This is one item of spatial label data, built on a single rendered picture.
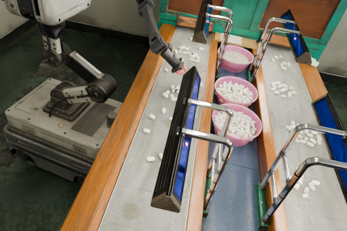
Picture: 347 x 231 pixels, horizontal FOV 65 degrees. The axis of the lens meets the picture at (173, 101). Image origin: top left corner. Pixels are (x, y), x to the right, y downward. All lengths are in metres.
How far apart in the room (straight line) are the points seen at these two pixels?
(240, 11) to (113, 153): 1.52
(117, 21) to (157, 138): 2.43
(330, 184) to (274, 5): 1.36
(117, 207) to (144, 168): 0.20
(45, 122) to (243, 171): 1.17
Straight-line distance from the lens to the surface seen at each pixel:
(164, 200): 0.73
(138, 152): 1.25
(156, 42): 1.49
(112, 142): 1.26
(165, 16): 2.32
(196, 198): 1.13
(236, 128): 1.47
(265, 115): 1.59
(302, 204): 1.32
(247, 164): 1.42
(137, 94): 1.51
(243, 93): 1.74
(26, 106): 1.95
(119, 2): 3.46
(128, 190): 1.15
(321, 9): 2.37
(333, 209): 1.39
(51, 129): 1.76
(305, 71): 2.17
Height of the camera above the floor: 1.72
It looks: 40 degrees down
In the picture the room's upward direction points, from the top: 10 degrees clockwise
